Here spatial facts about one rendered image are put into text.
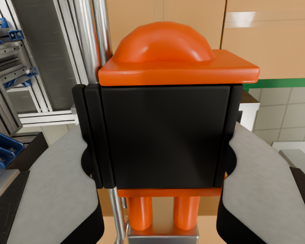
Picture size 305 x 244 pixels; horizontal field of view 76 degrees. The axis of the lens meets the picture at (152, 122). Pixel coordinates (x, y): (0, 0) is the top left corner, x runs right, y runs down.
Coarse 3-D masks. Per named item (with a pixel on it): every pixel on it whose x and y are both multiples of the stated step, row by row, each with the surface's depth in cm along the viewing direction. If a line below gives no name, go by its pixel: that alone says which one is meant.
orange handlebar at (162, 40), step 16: (144, 32) 10; (160, 32) 9; (176, 32) 9; (192, 32) 10; (128, 48) 10; (144, 48) 10; (160, 48) 10; (176, 48) 10; (192, 48) 10; (208, 48) 10; (128, 208) 16; (144, 208) 16; (176, 208) 16; (192, 208) 15; (144, 224) 17; (176, 224) 17; (192, 224) 17
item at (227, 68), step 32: (128, 64) 10; (160, 64) 9; (192, 64) 9; (224, 64) 9; (128, 96) 9; (160, 96) 9; (192, 96) 9; (224, 96) 9; (128, 128) 10; (160, 128) 10; (192, 128) 10; (224, 128) 10; (128, 160) 11; (160, 160) 11; (192, 160) 11; (224, 160) 11; (128, 192) 13; (160, 192) 13; (192, 192) 12
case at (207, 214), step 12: (108, 192) 43; (108, 204) 40; (204, 204) 40; (216, 204) 40; (108, 216) 38; (204, 216) 38; (216, 216) 38; (108, 228) 40; (204, 228) 39; (108, 240) 42; (204, 240) 42; (216, 240) 42
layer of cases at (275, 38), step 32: (128, 0) 62; (160, 0) 61; (192, 0) 61; (224, 0) 61; (256, 0) 61; (288, 0) 61; (128, 32) 66; (224, 32) 66; (256, 32) 66; (288, 32) 66; (256, 64) 71; (288, 64) 71
